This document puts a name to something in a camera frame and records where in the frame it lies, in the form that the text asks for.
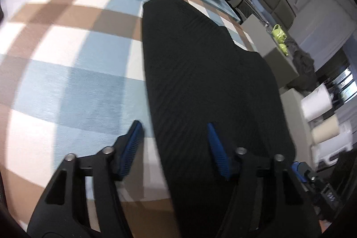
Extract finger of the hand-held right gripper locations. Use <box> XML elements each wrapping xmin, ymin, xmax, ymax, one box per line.
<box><xmin>291</xmin><ymin>161</ymin><xmax>311</xmax><ymax>185</ymax></box>

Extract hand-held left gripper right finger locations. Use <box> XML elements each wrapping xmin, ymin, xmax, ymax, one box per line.
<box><xmin>207</xmin><ymin>123</ymin><xmax>320</xmax><ymax>238</ymax></box>

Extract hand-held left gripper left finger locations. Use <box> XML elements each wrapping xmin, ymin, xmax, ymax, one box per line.
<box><xmin>26</xmin><ymin>120</ymin><xmax>144</xmax><ymax>238</ymax></box>

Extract black knit garment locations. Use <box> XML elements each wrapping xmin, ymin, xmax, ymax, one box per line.
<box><xmin>142</xmin><ymin>0</ymin><xmax>321</xmax><ymax>238</ymax></box>

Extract white plastic step stool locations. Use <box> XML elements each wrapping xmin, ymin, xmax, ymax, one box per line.
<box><xmin>314</xmin><ymin>122</ymin><xmax>355</xmax><ymax>169</ymax></box>

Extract beige paper roll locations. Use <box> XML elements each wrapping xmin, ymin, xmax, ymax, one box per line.
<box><xmin>311</xmin><ymin>117</ymin><xmax>340</xmax><ymax>145</ymax></box>

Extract white paper towel roll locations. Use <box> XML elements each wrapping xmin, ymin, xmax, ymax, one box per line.
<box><xmin>301</xmin><ymin>85</ymin><xmax>333</xmax><ymax>121</ymax></box>

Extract dark cloth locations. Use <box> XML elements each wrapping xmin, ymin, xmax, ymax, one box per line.
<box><xmin>287</xmin><ymin>40</ymin><xmax>315</xmax><ymax>91</ymax></box>

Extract checked brown blue blanket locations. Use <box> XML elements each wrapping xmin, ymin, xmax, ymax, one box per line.
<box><xmin>0</xmin><ymin>0</ymin><xmax>258</xmax><ymax>238</ymax></box>

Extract cardboard box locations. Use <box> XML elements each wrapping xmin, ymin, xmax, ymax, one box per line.
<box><xmin>241</xmin><ymin>13</ymin><xmax>299</xmax><ymax>86</ymax></box>

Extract green yellow mugs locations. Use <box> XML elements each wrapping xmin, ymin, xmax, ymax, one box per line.
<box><xmin>271</xmin><ymin>24</ymin><xmax>288</xmax><ymax>42</ymax></box>

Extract light blue padded board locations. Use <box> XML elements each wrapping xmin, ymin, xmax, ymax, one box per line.
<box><xmin>249</xmin><ymin>0</ymin><xmax>264</xmax><ymax>21</ymax></box>

